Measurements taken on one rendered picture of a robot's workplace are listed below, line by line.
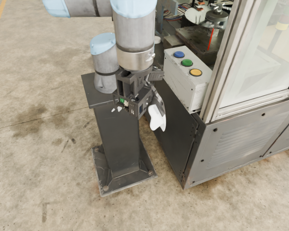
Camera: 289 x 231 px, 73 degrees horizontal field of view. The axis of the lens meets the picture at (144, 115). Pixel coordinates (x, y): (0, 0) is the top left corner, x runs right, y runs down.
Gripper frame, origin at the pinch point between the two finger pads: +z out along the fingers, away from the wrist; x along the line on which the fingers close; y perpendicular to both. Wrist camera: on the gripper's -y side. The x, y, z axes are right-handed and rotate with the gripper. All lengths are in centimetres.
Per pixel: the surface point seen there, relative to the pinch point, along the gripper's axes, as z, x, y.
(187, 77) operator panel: 1.8, 3.1, -28.8
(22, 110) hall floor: 91, -148, -22
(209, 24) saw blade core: -4, -1, -66
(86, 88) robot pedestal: 16.3, -40.4, -16.5
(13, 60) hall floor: 91, -237, -74
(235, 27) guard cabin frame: -21.1, 14.4, -23.9
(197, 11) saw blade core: -4, -12, -80
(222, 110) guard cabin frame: 11.9, 19.3, -29.0
